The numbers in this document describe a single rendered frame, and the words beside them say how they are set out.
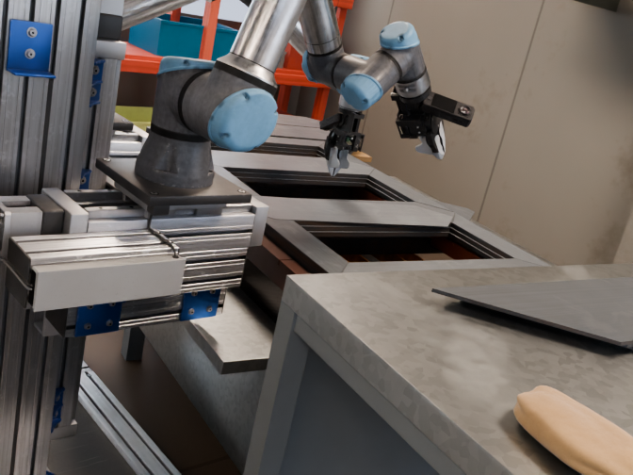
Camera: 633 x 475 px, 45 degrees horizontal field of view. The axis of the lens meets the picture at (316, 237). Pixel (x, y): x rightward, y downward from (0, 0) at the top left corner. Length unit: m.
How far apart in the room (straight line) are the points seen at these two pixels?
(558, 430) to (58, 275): 0.78
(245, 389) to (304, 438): 0.60
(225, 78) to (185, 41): 3.47
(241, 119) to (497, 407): 0.66
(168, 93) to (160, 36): 3.28
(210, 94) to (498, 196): 3.75
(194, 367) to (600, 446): 1.45
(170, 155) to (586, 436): 0.91
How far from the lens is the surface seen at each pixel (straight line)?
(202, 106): 1.33
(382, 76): 1.55
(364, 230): 2.11
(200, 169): 1.45
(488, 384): 0.95
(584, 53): 4.68
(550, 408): 0.86
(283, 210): 2.03
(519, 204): 4.85
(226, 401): 1.97
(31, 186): 1.53
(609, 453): 0.83
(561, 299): 1.24
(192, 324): 1.73
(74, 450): 2.10
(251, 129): 1.32
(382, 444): 1.41
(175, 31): 4.74
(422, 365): 0.94
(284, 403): 1.17
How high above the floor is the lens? 1.46
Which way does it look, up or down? 19 degrees down
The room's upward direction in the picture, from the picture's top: 13 degrees clockwise
